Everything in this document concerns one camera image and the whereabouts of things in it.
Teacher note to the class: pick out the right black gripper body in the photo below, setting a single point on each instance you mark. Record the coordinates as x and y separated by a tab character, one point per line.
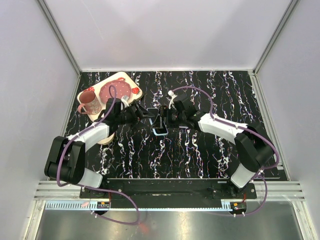
175	118

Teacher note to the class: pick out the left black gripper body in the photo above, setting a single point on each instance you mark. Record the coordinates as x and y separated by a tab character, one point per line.
127	116

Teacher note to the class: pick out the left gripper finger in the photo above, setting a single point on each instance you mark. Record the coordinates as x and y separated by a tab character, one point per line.
141	112
138	124

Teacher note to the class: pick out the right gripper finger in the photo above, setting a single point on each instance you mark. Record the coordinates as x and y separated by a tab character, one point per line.
163	112
158	124

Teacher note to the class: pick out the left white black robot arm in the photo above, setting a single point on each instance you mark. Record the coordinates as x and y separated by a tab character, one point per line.
67	156

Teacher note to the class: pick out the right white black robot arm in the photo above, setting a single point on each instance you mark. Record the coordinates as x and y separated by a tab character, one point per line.
254	147

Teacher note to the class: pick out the cream strawberry tray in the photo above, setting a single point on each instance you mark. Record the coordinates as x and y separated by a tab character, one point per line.
136	92

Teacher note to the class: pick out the pink dotted plate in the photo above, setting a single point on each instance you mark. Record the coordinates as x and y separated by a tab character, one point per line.
122	89

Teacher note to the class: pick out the beige wooden bowl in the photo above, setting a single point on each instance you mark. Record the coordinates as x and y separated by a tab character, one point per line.
107	140

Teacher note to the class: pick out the pink mug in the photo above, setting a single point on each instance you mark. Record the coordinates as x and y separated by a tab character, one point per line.
89	103

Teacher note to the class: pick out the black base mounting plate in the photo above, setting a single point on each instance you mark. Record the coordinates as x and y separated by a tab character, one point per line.
198	187

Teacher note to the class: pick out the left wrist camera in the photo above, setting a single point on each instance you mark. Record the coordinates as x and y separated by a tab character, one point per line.
124	99

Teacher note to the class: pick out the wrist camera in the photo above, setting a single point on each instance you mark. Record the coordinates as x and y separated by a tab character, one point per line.
124	99
171	96

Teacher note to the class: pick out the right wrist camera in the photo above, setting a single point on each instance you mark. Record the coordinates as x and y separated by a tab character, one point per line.
171	96

